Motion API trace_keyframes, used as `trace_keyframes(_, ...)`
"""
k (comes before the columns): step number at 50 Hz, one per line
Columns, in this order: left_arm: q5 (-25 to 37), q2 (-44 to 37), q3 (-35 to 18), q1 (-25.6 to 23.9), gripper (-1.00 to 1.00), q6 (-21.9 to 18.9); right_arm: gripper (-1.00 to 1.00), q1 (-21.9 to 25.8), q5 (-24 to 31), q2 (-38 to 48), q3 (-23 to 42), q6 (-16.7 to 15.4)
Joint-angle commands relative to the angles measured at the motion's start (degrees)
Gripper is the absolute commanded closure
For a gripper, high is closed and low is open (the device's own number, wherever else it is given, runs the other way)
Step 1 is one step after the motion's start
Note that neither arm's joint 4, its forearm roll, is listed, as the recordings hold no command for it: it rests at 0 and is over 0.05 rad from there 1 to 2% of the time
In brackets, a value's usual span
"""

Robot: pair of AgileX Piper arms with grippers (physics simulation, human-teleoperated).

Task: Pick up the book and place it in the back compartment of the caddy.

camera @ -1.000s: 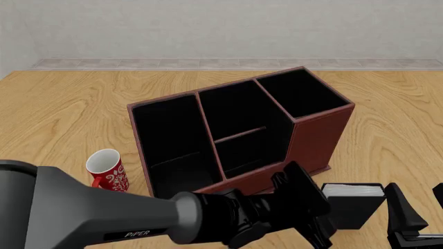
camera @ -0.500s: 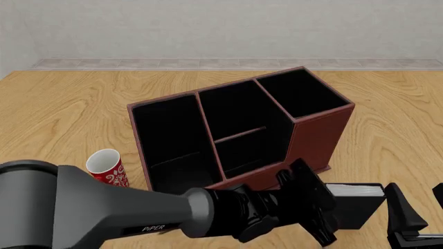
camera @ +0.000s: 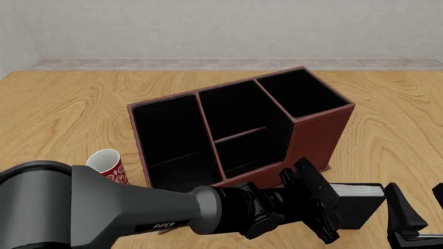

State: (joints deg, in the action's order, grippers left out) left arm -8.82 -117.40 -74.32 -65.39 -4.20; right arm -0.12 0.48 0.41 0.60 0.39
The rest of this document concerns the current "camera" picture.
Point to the red-brown desk caddy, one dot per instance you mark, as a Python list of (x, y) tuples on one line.
[(311, 140)]

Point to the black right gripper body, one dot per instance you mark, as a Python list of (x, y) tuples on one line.
[(415, 241)]

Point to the black book with white pages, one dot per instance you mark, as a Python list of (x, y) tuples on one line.
[(360, 207)]

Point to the red paper cup white pattern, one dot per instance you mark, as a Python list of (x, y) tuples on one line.
[(116, 172)]

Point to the grey and black left robot arm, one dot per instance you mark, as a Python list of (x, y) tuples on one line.
[(104, 207)]

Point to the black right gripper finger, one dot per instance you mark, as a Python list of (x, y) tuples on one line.
[(403, 210), (439, 191)]

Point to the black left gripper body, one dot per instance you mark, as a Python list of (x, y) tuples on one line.
[(316, 197)]

